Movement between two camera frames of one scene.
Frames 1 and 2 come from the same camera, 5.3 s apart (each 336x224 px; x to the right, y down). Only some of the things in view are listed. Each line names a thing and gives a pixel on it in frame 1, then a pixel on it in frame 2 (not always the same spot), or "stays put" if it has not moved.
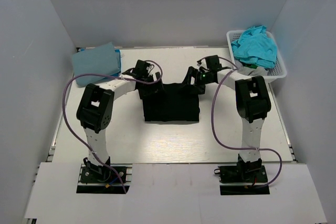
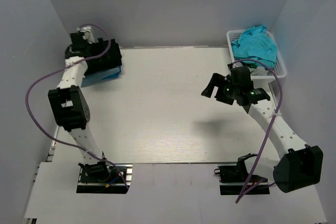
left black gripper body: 150,88 to 87,47
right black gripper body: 201,78 to 230,90
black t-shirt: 170,102 to 112,59
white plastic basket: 279,72 stays put
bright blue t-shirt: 118,73 to 91,78
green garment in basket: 250,65 stays put
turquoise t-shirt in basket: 254,46 stays put
